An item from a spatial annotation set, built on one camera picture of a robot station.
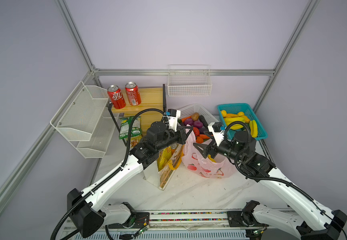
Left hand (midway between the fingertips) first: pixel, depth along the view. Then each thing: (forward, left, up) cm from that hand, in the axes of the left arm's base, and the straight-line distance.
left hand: (192, 129), depth 65 cm
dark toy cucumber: (+35, -13, -30) cm, 48 cm away
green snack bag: (+14, +31, -16) cm, 38 cm away
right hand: (-3, -3, -2) cm, 5 cm away
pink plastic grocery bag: (-6, -2, -18) cm, 19 cm away
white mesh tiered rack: (+13, +56, -7) cm, 58 cm away
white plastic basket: (+43, -12, -28) cm, 53 cm away
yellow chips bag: (-12, +12, -2) cm, 17 cm away
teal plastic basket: (+45, -47, -30) cm, 72 cm away
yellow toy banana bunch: (+32, -31, -27) cm, 52 cm away
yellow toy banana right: (+24, -47, -28) cm, 60 cm away
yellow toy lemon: (+40, -30, -29) cm, 58 cm away
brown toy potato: (+39, -7, -31) cm, 50 cm away
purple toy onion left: (+34, -2, -30) cm, 45 cm away
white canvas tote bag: (-13, +15, -25) cm, 32 cm away
